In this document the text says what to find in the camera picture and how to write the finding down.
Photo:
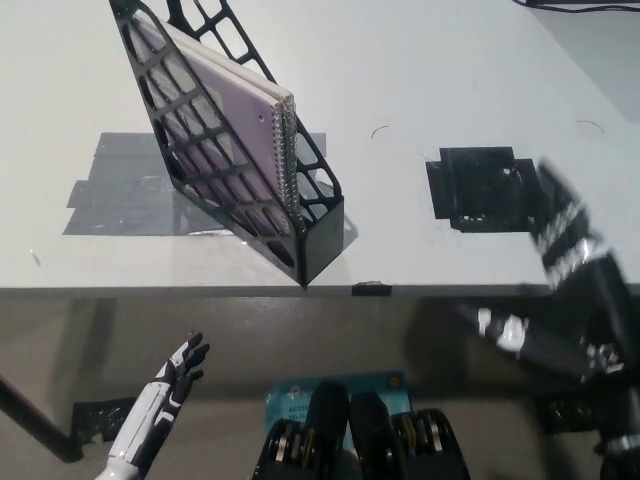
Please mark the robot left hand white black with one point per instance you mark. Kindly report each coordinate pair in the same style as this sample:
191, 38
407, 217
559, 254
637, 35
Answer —
160, 400

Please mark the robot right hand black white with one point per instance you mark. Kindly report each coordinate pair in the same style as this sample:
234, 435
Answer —
610, 325

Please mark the purple spiral notebook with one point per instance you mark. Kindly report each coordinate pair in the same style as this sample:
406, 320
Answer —
250, 125

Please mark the black plastic magazine stand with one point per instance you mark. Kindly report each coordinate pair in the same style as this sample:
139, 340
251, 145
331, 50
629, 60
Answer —
322, 235

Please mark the black table leg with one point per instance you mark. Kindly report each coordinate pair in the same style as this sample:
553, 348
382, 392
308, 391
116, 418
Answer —
35, 417

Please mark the black tape patch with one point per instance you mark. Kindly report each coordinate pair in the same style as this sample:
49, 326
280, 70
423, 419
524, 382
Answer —
475, 190

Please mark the grey tape patch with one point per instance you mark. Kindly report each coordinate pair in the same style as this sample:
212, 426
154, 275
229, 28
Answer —
125, 200

